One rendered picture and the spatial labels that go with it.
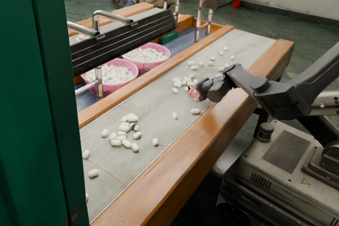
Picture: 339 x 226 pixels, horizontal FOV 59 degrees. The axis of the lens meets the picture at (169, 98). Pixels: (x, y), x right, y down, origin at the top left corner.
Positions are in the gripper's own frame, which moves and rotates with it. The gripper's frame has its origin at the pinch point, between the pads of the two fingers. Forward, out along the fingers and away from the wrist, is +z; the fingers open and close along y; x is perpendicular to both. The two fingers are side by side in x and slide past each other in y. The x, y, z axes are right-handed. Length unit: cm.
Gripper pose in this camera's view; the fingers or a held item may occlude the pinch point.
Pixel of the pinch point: (189, 94)
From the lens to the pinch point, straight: 128.3
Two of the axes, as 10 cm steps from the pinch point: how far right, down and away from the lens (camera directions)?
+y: -5.3, 4.2, -7.4
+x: 4.7, 8.7, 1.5
